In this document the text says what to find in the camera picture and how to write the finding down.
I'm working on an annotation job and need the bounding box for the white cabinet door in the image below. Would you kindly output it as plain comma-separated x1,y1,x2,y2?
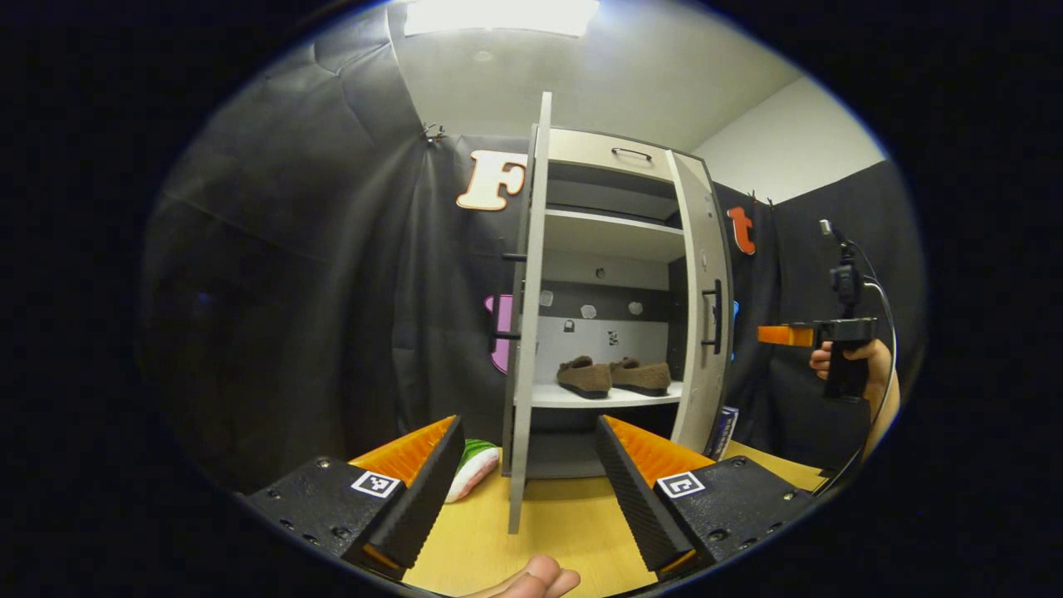
501,91,553,535
669,149,736,458

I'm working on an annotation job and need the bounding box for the white cabinet drawer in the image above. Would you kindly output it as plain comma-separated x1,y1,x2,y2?
548,127,715,192

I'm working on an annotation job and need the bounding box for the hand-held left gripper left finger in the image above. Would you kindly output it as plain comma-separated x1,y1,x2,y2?
241,414,467,581

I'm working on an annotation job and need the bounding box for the dark blue book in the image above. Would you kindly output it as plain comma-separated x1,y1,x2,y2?
706,405,740,460

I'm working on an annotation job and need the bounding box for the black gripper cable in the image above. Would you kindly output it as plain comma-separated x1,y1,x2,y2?
818,241,899,498

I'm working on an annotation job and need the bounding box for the ceiling light panel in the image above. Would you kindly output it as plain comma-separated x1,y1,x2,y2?
403,0,600,38

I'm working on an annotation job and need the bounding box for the white shoe cabinet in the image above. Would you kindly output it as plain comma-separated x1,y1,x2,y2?
490,91,736,535

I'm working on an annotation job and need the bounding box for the black backdrop cloth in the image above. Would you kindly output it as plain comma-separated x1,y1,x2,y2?
141,8,927,491

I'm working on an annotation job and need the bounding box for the green pink plush toy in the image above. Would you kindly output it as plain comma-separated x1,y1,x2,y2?
444,439,502,504

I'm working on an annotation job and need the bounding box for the brown fuzzy shoe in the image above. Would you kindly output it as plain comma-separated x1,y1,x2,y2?
556,355,614,400
610,357,673,397

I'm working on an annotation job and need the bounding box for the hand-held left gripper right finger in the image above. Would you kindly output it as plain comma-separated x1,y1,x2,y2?
595,414,819,580

